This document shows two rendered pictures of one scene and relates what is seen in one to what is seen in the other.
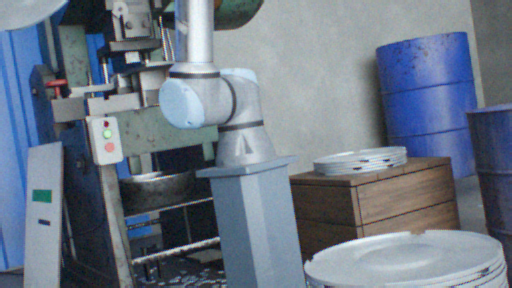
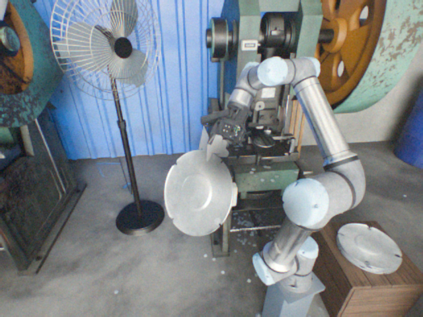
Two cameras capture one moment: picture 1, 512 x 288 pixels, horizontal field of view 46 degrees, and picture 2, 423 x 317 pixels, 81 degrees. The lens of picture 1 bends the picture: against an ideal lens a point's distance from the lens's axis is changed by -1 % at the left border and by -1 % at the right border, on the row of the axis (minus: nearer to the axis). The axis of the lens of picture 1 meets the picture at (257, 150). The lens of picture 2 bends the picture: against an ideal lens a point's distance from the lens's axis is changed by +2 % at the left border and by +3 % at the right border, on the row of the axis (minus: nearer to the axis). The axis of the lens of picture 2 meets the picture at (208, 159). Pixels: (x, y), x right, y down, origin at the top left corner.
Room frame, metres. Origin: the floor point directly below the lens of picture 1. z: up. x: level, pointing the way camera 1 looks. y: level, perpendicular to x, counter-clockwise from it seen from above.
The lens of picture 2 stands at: (0.74, 0.11, 1.47)
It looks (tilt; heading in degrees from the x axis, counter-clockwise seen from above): 32 degrees down; 24
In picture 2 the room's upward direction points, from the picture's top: straight up
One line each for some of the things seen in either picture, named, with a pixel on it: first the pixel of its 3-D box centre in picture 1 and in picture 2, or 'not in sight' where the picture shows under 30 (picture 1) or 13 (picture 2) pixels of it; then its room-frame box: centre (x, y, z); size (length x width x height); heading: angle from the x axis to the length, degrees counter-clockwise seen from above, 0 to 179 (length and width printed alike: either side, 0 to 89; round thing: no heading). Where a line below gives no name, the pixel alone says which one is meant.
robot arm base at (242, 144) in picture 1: (243, 143); (295, 269); (1.49, 0.03, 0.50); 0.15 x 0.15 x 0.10
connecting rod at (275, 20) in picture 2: not in sight; (268, 49); (2.18, 0.40, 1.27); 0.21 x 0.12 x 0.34; 30
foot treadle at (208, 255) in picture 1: (178, 253); (254, 220); (2.06, 0.33, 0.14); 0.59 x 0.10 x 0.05; 30
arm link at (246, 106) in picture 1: (233, 96); (299, 251); (1.49, 0.04, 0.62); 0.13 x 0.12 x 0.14; 138
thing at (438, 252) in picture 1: (399, 256); not in sight; (0.89, -0.19, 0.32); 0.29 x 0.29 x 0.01
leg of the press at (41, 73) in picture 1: (66, 178); (213, 166); (2.16, 0.70, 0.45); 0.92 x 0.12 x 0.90; 30
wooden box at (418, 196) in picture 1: (368, 221); (355, 269); (1.88, -0.31, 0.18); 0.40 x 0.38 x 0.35; 27
